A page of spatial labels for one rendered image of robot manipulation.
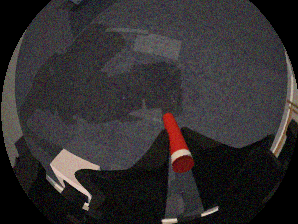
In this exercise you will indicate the red peg with white band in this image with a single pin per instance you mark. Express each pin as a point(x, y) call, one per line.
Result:
point(182, 159)

